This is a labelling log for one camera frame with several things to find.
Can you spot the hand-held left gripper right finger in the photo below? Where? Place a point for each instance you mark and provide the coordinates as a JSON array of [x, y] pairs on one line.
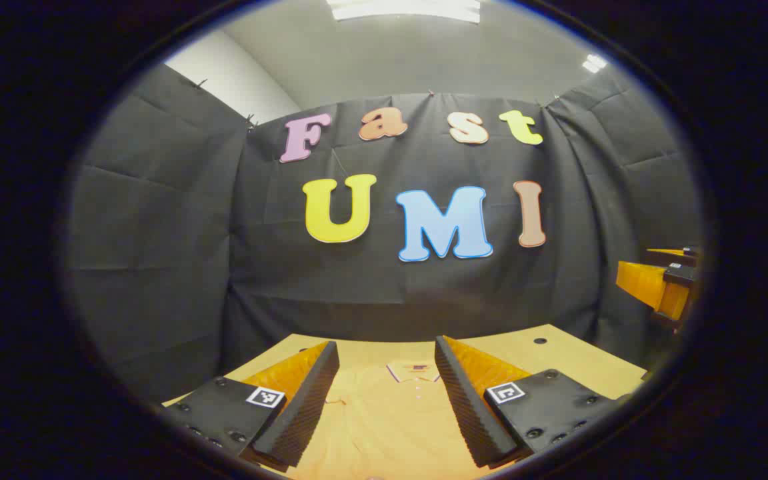
[[464, 406]]

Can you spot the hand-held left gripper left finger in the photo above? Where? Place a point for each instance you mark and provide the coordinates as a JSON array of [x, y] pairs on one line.
[[304, 406]]

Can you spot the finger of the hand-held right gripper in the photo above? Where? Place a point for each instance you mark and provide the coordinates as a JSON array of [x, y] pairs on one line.
[[644, 283], [667, 257]]

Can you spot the orange T-shirt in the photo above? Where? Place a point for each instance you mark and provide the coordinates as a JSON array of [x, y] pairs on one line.
[[384, 426]]

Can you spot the small ceiling light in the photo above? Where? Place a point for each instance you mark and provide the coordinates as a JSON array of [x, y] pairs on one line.
[[594, 63]]

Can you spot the long ceiling light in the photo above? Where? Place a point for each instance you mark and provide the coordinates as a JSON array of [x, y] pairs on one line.
[[404, 9]]

